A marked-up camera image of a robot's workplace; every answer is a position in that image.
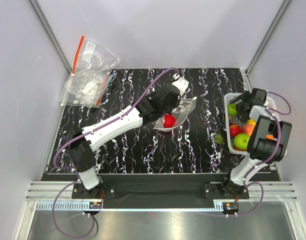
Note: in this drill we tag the peach fruit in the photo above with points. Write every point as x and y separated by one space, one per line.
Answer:
248 129

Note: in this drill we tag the green plastic leaf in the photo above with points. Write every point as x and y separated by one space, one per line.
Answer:
219 139

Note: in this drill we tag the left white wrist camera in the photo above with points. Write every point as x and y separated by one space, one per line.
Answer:
181 84

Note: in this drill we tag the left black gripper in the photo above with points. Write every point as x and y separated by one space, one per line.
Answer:
175 103

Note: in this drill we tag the green apple top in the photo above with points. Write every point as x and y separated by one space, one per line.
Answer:
232 110

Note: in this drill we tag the clear bag with coloured zippers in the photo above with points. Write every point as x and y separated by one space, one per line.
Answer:
87 87

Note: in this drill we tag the black marble pattern mat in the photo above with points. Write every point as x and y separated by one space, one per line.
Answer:
190 148

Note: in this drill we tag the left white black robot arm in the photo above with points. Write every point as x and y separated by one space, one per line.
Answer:
85 141

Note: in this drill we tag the green apple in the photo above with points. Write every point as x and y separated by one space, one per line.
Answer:
241 141
232 110

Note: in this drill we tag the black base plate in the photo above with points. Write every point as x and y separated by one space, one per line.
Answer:
151 191

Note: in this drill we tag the clear bag with white dots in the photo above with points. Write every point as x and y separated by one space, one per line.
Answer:
181 113

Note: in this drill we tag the white plastic basket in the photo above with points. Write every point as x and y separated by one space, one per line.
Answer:
228 120

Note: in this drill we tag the red yellow pomegranate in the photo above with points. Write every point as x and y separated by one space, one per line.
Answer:
235 130

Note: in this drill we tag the clear bag with red zipper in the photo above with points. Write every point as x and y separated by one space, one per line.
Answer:
93 56

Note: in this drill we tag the yellow bell pepper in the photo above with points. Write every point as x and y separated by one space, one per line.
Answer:
251 122

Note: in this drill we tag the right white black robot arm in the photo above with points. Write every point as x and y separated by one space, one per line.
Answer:
238 179

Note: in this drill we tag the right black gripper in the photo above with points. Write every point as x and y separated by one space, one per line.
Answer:
245 98

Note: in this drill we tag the red apple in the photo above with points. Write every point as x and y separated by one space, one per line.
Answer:
169 121

